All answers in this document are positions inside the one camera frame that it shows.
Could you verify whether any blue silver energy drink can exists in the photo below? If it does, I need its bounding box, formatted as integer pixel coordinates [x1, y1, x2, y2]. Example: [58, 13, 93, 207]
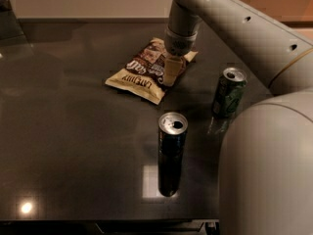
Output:
[157, 111, 189, 181]

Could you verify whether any brown chip bag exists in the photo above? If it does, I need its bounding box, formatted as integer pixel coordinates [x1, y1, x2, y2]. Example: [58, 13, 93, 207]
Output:
[105, 37, 199, 106]

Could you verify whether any green soda can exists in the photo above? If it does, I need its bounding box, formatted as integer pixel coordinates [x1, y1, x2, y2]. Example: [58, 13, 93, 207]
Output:
[212, 67, 247, 118]

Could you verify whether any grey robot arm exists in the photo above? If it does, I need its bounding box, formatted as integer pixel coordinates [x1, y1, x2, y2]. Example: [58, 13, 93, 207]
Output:
[165, 0, 313, 235]

